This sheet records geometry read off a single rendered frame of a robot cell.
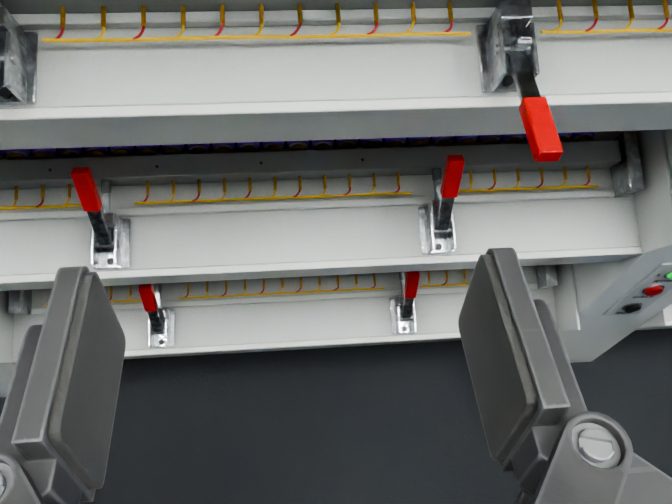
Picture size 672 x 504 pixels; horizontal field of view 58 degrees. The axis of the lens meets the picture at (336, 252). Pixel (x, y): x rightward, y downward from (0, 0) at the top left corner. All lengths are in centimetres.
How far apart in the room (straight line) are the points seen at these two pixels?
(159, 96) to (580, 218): 37
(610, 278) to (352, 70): 37
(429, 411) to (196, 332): 31
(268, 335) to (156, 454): 22
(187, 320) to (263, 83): 40
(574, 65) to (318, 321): 41
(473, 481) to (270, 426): 26
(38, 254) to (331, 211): 24
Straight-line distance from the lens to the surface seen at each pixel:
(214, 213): 51
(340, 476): 78
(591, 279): 67
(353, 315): 68
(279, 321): 68
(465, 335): 16
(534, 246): 54
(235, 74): 35
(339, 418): 79
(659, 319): 75
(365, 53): 35
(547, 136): 31
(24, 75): 36
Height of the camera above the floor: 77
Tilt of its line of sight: 62 degrees down
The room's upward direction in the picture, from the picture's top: 6 degrees clockwise
